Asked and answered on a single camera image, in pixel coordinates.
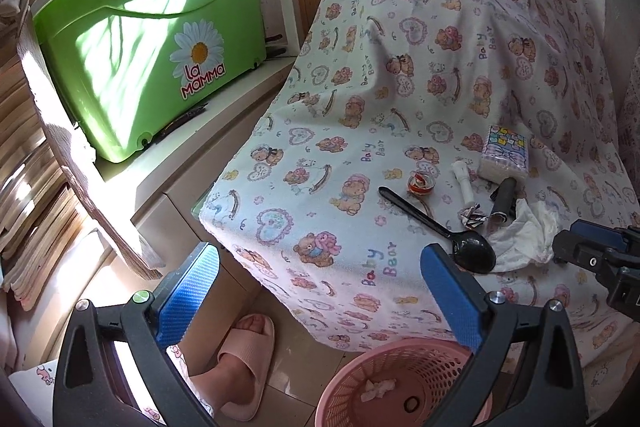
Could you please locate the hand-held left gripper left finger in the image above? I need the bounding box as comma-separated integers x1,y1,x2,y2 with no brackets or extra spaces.
52,242,221,427

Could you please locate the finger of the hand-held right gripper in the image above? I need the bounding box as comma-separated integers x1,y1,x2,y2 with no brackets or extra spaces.
571,219,640,253
552,230,632,276

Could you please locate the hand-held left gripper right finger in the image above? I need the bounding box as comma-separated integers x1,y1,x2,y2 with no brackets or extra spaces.
420,243,588,427

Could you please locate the black plastic spoon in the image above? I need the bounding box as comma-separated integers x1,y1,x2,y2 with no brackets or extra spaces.
377,186,497,275

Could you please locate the white tissue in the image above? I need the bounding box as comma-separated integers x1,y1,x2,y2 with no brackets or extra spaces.
485,198,561,272

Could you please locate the foil wrapper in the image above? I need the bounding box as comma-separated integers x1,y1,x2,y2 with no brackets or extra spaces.
459,203,488,231

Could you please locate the black cylinder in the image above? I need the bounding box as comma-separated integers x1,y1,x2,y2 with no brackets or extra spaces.
487,177,519,228

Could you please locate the white plastic tube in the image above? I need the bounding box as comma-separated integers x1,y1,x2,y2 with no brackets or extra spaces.
451,160,475,208

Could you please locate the small red clear cup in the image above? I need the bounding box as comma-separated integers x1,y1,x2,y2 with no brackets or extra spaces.
407,169,437,196

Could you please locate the pastel tissue pack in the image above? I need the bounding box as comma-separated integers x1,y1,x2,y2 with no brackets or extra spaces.
477,124,532,184

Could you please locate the pink plastic basket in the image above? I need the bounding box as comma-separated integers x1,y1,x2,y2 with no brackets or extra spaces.
316,338,493,427

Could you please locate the person's foot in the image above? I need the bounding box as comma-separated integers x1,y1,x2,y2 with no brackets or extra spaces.
187,314,263,408

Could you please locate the pink slipper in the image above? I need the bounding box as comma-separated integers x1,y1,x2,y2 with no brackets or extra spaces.
202,313,276,423

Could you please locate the beige printed cloth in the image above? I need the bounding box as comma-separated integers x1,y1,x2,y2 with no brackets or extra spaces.
617,57,640,192

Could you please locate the crumpled white paper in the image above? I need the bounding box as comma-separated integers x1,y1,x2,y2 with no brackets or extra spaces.
361,379,394,403

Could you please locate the white cabinet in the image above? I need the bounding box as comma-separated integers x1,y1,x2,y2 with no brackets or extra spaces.
95,54,301,258

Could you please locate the stack of books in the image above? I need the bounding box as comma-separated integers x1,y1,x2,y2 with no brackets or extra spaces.
0,32,101,313

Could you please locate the white printed cloth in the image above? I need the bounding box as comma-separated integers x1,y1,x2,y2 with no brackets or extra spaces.
10,358,68,427

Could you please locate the bear printed blanket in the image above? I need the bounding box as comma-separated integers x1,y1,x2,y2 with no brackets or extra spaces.
199,0,640,390

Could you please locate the green plastic bucket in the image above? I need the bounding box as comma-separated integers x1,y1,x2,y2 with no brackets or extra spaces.
31,0,269,164

